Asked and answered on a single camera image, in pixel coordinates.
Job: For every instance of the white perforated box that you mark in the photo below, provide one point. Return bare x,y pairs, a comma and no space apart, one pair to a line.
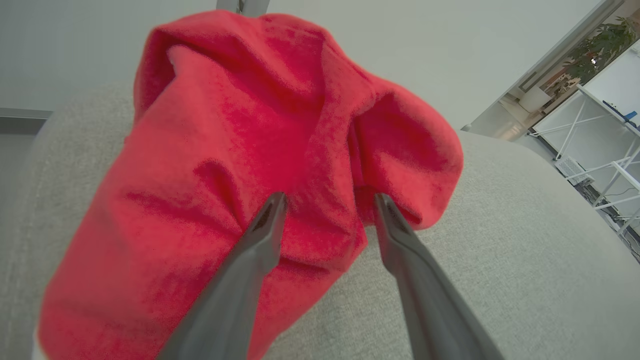
573,170

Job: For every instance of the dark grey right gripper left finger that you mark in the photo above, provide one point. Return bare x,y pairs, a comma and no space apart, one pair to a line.
235,300

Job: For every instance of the light grey fabric sofa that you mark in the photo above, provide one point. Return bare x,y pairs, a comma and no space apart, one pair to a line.
500,260

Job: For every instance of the red fleece garment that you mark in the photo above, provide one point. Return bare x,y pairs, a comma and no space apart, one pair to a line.
240,165

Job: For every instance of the white metal frame table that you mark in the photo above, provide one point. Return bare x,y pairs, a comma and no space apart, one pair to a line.
607,150

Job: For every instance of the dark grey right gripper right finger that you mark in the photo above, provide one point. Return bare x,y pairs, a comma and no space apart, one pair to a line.
430,300

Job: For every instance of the white plant pot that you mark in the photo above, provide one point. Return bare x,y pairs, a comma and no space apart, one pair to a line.
534,99

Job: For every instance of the green potted plant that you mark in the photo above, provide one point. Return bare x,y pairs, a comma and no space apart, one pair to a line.
600,47

